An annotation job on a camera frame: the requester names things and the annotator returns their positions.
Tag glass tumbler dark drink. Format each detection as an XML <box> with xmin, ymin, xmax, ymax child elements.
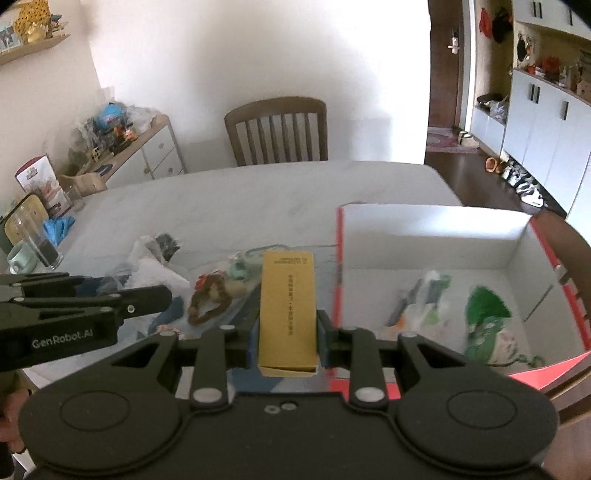
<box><xmin>13</xmin><ymin>214</ymin><xmax>64</xmax><ymax>271</ymax></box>

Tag yellow sponge block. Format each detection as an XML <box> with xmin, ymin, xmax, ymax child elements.
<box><xmin>257</xmin><ymin>251</ymin><xmax>320</xmax><ymax>377</ymax></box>

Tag white wall cabinet unit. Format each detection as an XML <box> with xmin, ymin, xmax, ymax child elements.
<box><xmin>470</xmin><ymin>0</ymin><xmax>591</xmax><ymax>219</ymax></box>

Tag white cardboard box red edges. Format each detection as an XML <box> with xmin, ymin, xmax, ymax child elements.
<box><xmin>332</xmin><ymin>203</ymin><xmax>591</xmax><ymax>402</ymax></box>

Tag dark wooden door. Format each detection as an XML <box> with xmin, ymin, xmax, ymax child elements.
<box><xmin>428</xmin><ymin>0</ymin><xmax>477</xmax><ymax>131</ymax></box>

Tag mint green small item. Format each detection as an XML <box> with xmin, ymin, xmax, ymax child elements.
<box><xmin>230</xmin><ymin>249</ymin><xmax>264</xmax><ymax>283</ymax></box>

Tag wooden wall shelf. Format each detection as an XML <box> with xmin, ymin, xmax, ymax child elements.
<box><xmin>0</xmin><ymin>34</ymin><xmax>71</xmax><ymax>66</ymax></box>

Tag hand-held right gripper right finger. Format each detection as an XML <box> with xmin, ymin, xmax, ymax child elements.
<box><xmin>316</xmin><ymin>310</ymin><xmax>467</xmax><ymax>413</ymax></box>

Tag blue cloth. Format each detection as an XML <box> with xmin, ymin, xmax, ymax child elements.
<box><xmin>43</xmin><ymin>215</ymin><xmax>76</xmax><ymax>248</ymax></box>

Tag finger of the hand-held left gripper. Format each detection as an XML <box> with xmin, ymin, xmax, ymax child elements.
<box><xmin>14</xmin><ymin>285</ymin><xmax>173</xmax><ymax>323</ymax></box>
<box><xmin>0</xmin><ymin>272</ymin><xmax>95</xmax><ymax>300</ymax></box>

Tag pale green mug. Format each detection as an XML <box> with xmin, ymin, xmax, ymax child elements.
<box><xmin>6</xmin><ymin>242</ymin><xmax>41</xmax><ymax>276</ymax></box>

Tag black hanging hat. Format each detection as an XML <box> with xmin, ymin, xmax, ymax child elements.
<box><xmin>491</xmin><ymin>6</ymin><xmax>512</xmax><ymax>44</ymax></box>

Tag row of white sneakers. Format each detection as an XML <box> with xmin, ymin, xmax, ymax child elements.
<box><xmin>502</xmin><ymin>163</ymin><xmax>546</xmax><ymax>208</ymax></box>

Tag brown toy in bag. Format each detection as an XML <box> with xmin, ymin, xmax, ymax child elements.
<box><xmin>187</xmin><ymin>272</ymin><xmax>232</xmax><ymax>326</ymax></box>

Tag clear plastic packet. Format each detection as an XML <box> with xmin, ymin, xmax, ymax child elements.
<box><xmin>381</xmin><ymin>270</ymin><xmax>452</xmax><ymax>341</ymax></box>

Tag red and white carton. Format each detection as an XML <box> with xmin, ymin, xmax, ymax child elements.
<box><xmin>14</xmin><ymin>155</ymin><xmax>75</xmax><ymax>216</ymax></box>

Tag green and yellow tray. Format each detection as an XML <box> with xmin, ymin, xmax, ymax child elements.
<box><xmin>0</xmin><ymin>193</ymin><xmax>49</xmax><ymax>252</ymax></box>

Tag pile of toys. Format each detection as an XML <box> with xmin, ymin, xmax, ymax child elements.
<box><xmin>68</xmin><ymin>100</ymin><xmax>154</xmax><ymax>160</ymax></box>

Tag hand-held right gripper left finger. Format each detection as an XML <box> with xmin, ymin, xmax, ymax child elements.
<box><xmin>105</xmin><ymin>308</ymin><xmax>260</xmax><ymax>409</ymax></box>

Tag wooden slat-back chair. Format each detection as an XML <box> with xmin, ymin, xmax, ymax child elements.
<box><xmin>224</xmin><ymin>97</ymin><xmax>329</xmax><ymax>167</ymax></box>

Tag patterned doormat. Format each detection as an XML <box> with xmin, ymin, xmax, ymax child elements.
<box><xmin>425</xmin><ymin>126</ymin><xmax>482</xmax><ymax>154</ymax></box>

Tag clear plastic bag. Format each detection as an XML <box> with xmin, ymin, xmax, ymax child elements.
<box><xmin>113</xmin><ymin>234</ymin><xmax>197</xmax><ymax>326</ymax></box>

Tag white sideboard wooden top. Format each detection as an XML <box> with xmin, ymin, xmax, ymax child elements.
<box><xmin>90</xmin><ymin>114</ymin><xmax>187</xmax><ymax>191</ymax></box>

